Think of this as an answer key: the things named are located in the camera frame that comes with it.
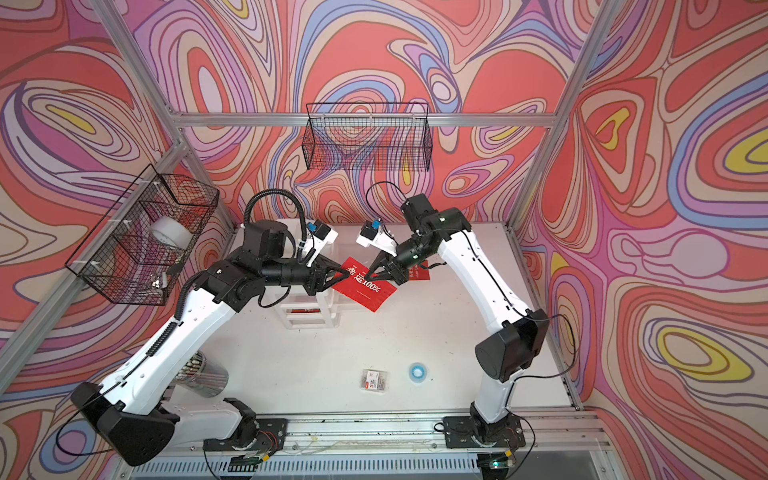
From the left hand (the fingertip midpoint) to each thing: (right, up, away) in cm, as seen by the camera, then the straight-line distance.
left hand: (348, 273), depth 66 cm
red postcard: (+4, -5, +4) cm, 8 cm away
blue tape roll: (+17, -29, +17) cm, 38 cm away
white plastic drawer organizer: (-7, -10, +16) cm, 20 cm away
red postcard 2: (-16, -14, +28) cm, 35 cm away
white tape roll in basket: (-46, +10, +8) cm, 47 cm away
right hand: (+5, -3, +3) cm, 7 cm away
